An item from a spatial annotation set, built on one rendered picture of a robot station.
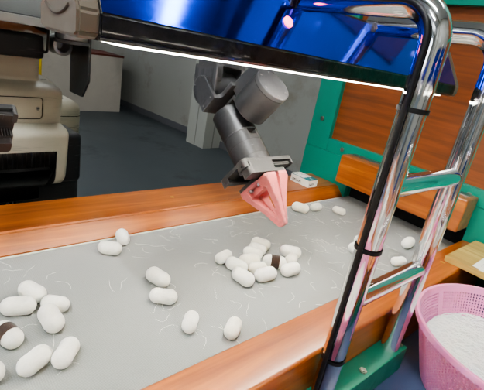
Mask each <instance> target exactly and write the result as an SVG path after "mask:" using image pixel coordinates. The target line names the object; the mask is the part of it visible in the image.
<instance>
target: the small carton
mask: <svg viewBox="0 0 484 390"><path fill-rule="evenodd" d="M290 180H293V181H294V182H296V183H299V184H300V185H302V186H305V187H306V188H309V187H316V186H317V183H318V179H315V178H314V177H312V176H308V175H307V174H305V173H302V172H296V173H292V174H291V178H290Z"/></svg>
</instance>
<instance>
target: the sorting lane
mask: <svg viewBox="0 0 484 390"><path fill-rule="evenodd" d="M315 203H320V204H321V205H322V208H321V210H318V211H312V210H311V209H310V205H312V204H315ZM306 204H307V205H308V206H309V211H308V212H307V213H306V214H303V213H301V212H297V211H294V210H293V209H292V206H288V207H287V221H288V223H287V224H286V225H285V226H283V227H278V226H277V225H276V224H274V223H273V222H272V221H271V220H270V219H269V218H268V217H267V216H266V215H265V214H263V213H262V212H260V211H258V212H254V213H249V214H241V215H236V216H232V217H224V218H219V219H214V220H210V221H202V222H197V223H193V224H185V225H181V226H176V227H168V228H163V229H159V230H154V231H146V232H141V233H137V234H129V237H130V241H129V243H128V244H127V245H122V251H121V253H120V254H118V255H106V254H102V253H100V251H99V250H98V244H99V243H100V242H101V241H115V242H117V238H116V237H115V238H107V239H102V240H98V241H89V242H85V243H80V244H76V245H68V246H63V247H59V248H51V249H47V250H42V251H34V252H29V253H25V254H20V255H12V256H7V257H3V258H0V303H1V301H2V300H3V299H5V298H7V297H11V296H20V295H19V294H18V287H19V284H20V283H21V282H24V281H26V280H31V281H34V282H36V283H37V284H39V285H41V286H43V287H45V289H46V291H47V295H56V296H65V297H67V298H68V299H69V301H70V306H69V308H68V309H67V310H66V311H64V312H62V314H63V316H64V319H65V324H64V327H63V328H62V330H60V331H59V332H57V333H55V334H50V333H47V332H46V331H45V330H44V329H43V326H42V324H41V323H40V321H39V320H38V318H37V312H38V310H39V308H40V307H41V305H40V303H37V305H36V309H35V310H34V311H33V312H32V313H31V314H28V315H21V316H5V315H3V314H1V312H0V321H2V320H9V321H11V322H13V323H14V324H16V325H17V326H18V327H19V328H21V330H22V332H23V333H24V341H23V342H22V344H21V345H20V346H19V347H17V348H15V349H11V350H9V349H6V348H4V347H2V346H1V345H0V361H1V362H2V363H3V364H4V366H5V376H4V377H3V379H2V380H1V381H0V390H140V389H142V388H145V387H146V386H149V385H151V384H153V383H155V382H157V381H160V380H162V379H164V378H166V377H168V376H171V375H173V374H175V373H177V372H178V371H182V370H184V369H185V368H188V367H190V366H192V365H194V364H196V363H198V362H200V361H203V360H205V359H207V358H209V357H211V356H214V355H216V354H218V353H220V352H222V351H225V350H227V349H229V348H230V347H233V346H235V345H237V344H240V343H241V342H243V341H245V340H248V339H250V338H252V337H254V336H257V335H259V334H261V333H263V332H265V331H267V330H270V329H272V328H274V327H276V326H279V325H280V324H282V323H285V322H287V321H288V320H292V319H293V318H295V317H297V316H300V315H302V314H304V313H306V312H308V311H310V310H313V309H315V308H317V307H319V306H321V305H324V304H325V303H328V302H330V301H332V300H334V299H337V298H338V297H339V296H340V292H341V290H342V286H343V282H344V280H345V276H346V272H347V270H348V266H349V262H350V260H351V257H352V253H351V252H350V251H349V250H348V246H349V244H351V243H352V242H354V238H355V236H357V235H359V230H360V227H361V225H362V221H363V218H364V215H365V212H366V207H364V206H362V205H359V204H357V203H355V202H353V201H350V200H348V199H346V198H344V197H336V198H331V199H327V200H319V201H315V202H310V203H306ZM334 206H338V207H342V208H344V209H345V211H346V212H345V214H344V215H339V214H335V213H334V212H333V210H332V208H333V207H334ZM254 237H259V238H263V239H266V240H268V241H269V242H270V244H271V245H270V248H269V250H267V251H266V253H265V254H264V255H263V256H262V258H261V259H260V261H261V262H262V261H263V257H264V256H265V255H268V254H273V255H280V256H282V255H281V254H280V247H281V246H282V245H291V246H295V247H298V248H299V249H300V250H301V256H300V257H299V258H298V259H297V263H299V264H300V272H299V273H298V274H296V275H292V276H289V277H286V276H284V275H282V273H281V271H280V269H276V271H277V275H276V278H275V279H274V280H270V281H267V282H258V281H257V280H256V279H255V282H254V283H253V285H252V286H250V287H244V286H243V285H241V284H240V283H239V282H236V281H235V280H234V279H233V278H232V270H230V269H228V268H227V266H226V264H225V263H224V264H222V265H219V264H218V263H217V262H216V261H215V256H216V255H217V254H218V253H219V252H221V251H224V250H226V249H227V250H229V251H231V252H232V256H233V257H236V258H239V257H240V255H243V249H244V248H245V247H247V246H249V244H250V243H251V240H252V239H253V238H254ZM406 237H412V238H414V240H415V245H414V246H413V247H411V248H408V249H406V248H403V247H402V245H401V241H402V240H403V239H404V238H406ZM419 237H420V232H419V231H415V230H414V229H412V228H410V227H408V226H405V225H403V224H401V223H399V222H396V221H394V220H392V222H391V225H390V228H389V230H388V233H387V236H386V240H385V242H384V245H383V253H382V255H381V256H380V257H379V261H378V263H377V266H376V270H375V272H374V275H373V277H372V279H374V278H376V277H378V276H380V275H383V274H385V273H387V272H389V271H392V270H394V269H396V268H398V267H400V266H393V265H392V264H391V262H390V260H391V258H392V257H400V256H403V257H404V258H405V259H406V260H407V263H409V262H410V260H411V258H412V256H413V253H414V250H415V248H416V245H417V242H418V239H419ZM283 257H284V258H285V256H283ZM153 266H156V267H158V268H159V269H161V270H163V271H164V272H166V273H168V274H169V276H170V284H169V285H168V286H167V287H165V288H163V289H173V290H174V291H176V293H177V301H176V302H175V303H174V304H172V305H166V304H162V303H153V302H152V301H151V300H150V298H149V294H150V292H151V290H152V289H154V288H156V287H158V286H156V285H155V284H153V283H151V282H150V281H149V280H148V279H147V278H146V271H147V269H148V268H150V267H153ZM189 310H194V311H196V312H197V313H198V315H199V321H198V323H197V328H196V330H195V331H194V332H193V333H191V334H187V333H185V332H184V331H183V330H182V327H181V324H182V321H183V319H184V315H185V313H186V312H187V311H189ZM233 316H236V317H238V318H239V319H240V320H241V321H242V328H241V330H240V332H239V335H238V337H237V338H235V339H234V340H229V339H227V338H226V337H225V335H224V329H225V325H226V323H227V322H228V320H229V318H231V317H233ZM66 337H76V338H77V339H78V340H79V342H80V349H79V351H78V352H77V354H76V355H75V357H74V359H73V361H72V363H71V364H70V365H69V366H68V367H67V368H65V369H56V368H55V367H54V366H53V365H52V363H51V359H50V361H49V362H48V363H47V364H46V365H44V366H43V367H42V368H41V369H39V370H38V372H37V373H35V374H34V375H32V376H30V377H26V378H24V377H21V376H19V375H18V374H17V372H16V369H15V368H16V364H17V362H18V360H19V359H20V358H21V357H23V356H24V355H25V354H27V353H28V352H30V351H31V350H32V349H33V348H34V347H35V346H37V345H40V344H45V345H48V346H49V347H50V348H51V350H52V354H53V352H54V351H55V350H56V349H57V348H58V346H59V344H60V342H61V341H62V340H63V339H64V338H66Z"/></svg>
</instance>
